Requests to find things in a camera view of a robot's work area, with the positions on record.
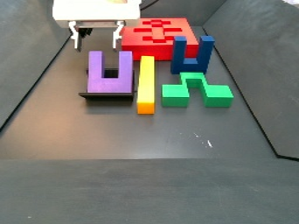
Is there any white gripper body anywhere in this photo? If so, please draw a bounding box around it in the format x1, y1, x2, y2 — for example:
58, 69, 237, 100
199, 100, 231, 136
52, 0, 142, 28

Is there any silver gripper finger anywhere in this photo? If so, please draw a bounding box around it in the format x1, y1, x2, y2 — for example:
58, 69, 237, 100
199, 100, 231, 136
70, 21, 82, 52
112, 21, 126, 52

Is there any purple U-shaped block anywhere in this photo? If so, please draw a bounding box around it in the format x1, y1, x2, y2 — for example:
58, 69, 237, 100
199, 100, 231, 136
88, 51, 134, 94

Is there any red puzzle board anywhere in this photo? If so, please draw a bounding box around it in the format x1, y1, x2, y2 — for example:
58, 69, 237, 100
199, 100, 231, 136
122, 17, 199, 61

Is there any black angled fixture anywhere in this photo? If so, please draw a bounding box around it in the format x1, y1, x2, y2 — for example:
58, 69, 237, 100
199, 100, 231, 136
79, 68, 135, 100

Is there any blue U-shaped block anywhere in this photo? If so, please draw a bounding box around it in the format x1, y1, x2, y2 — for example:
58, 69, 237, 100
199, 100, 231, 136
171, 36, 215, 74

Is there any yellow long bar block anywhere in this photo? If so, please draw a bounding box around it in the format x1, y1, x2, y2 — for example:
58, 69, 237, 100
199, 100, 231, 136
136, 56, 155, 115

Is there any green zigzag block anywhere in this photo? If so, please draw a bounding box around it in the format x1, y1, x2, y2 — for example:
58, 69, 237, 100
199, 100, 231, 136
162, 72, 234, 108

